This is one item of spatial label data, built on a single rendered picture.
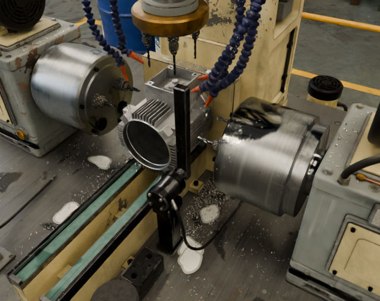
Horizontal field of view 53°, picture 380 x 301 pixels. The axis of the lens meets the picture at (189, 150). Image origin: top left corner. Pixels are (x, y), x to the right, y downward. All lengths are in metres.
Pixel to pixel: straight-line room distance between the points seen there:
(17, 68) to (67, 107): 0.19
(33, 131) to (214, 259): 0.70
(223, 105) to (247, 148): 0.26
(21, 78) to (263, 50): 0.70
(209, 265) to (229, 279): 0.06
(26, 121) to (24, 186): 0.20
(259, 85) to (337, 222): 0.48
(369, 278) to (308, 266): 0.14
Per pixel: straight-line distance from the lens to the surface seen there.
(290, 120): 0.86
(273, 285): 1.01
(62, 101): 1.12
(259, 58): 1.09
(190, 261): 1.02
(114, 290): 0.52
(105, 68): 1.13
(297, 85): 3.29
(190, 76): 1.06
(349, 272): 0.89
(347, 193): 0.75
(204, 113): 1.03
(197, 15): 0.89
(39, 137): 1.34
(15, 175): 1.35
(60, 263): 0.99
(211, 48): 1.15
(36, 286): 0.97
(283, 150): 0.82
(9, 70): 1.21
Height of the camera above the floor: 1.66
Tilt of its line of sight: 41 degrees down
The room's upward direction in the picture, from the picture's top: 1 degrees counter-clockwise
